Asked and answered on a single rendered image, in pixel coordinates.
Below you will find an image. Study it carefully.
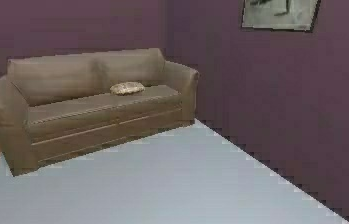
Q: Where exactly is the brown sofa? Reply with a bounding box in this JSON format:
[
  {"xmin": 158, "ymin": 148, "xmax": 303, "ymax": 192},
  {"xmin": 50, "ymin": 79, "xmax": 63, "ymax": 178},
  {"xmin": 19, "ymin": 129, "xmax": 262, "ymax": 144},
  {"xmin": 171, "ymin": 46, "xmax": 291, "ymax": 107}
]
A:
[{"xmin": 0, "ymin": 47, "xmax": 201, "ymax": 177}]

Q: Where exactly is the beige patterned cushion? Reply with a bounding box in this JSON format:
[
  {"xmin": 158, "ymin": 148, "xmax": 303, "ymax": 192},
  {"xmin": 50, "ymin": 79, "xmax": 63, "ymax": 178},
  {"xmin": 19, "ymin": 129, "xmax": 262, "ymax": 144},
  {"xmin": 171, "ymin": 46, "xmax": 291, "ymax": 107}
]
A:
[{"xmin": 109, "ymin": 81, "xmax": 146, "ymax": 97}]

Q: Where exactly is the framed grey wall picture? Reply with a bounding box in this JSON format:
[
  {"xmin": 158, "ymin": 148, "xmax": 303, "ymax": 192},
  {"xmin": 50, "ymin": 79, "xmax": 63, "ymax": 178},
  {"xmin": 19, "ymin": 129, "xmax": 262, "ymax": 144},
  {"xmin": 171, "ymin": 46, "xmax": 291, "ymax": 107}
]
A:
[{"xmin": 240, "ymin": 0, "xmax": 323, "ymax": 34}]

